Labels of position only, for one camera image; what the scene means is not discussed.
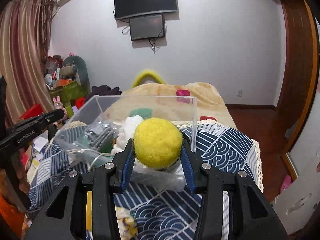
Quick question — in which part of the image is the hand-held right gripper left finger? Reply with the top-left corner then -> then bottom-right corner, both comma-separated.
24,138 -> 137,240

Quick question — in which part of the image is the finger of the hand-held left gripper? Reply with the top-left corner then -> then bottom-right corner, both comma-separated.
37,108 -> 66,131

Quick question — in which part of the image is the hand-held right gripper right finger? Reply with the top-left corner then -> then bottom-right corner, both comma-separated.
179,135 -> 288,240

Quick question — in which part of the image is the yellow felt ball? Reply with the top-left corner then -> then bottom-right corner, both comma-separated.
133,118 -> 184,168

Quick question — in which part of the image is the clear acrylic box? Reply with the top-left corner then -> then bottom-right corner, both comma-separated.
51,94 -> 198,165

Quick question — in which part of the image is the white yellow soft toy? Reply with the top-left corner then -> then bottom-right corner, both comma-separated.
114,206 -> 138,239

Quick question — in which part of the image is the pink soft block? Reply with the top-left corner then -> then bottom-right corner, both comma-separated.
176,89 -> 192,103

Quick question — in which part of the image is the person's left hand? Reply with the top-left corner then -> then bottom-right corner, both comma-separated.
0,147 -> 31,207

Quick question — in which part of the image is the red box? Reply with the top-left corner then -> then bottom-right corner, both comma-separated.
19,103 -> 43,120

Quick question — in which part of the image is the clear plastic bag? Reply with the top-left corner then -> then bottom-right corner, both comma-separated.
132,159 -> 187,193

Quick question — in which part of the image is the white fluffy cotton ball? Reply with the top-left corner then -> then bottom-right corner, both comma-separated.
111,115 -> 145,154

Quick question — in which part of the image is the grey yarn in plastic bag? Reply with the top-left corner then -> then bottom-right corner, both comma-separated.
84,120 -> 120,153

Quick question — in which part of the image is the blue patterned cloth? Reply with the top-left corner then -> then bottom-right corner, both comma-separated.
26,121 -> 265,240

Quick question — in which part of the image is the green plush dinosaur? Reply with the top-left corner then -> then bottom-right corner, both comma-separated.
60,55 -> 91,94

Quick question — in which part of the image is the green felt piece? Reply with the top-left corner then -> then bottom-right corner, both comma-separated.
129,108 -> 153,117

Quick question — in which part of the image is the dark clothes pile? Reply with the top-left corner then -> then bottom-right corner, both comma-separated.
90,85 -> 123,97

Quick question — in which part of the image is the striped brown curtain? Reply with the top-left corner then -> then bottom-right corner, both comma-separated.
0,0 -> 59,128

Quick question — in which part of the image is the beige fleece blanket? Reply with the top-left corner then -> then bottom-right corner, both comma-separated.
67,82 -> 237,130

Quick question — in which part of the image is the yellow fuzzy hoop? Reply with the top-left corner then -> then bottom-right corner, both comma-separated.
131,69 -> 167,87

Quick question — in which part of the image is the pink slipper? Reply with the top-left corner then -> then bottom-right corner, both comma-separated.
279,174 -> 293,193

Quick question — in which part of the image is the white cabinet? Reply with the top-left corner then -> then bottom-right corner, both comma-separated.
271,85 -> 320,235

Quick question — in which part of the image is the white cable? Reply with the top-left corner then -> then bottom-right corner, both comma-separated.
66,149 -> 114,174

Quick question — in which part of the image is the small black wall monitor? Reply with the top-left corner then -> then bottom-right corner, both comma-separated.
129,14 -> 166,41

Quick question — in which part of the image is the large black wall television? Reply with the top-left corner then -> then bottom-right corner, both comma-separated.
114,0 -> 178,20

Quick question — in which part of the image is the wooden door frame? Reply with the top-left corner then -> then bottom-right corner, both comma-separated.
245,0 -> 320,173

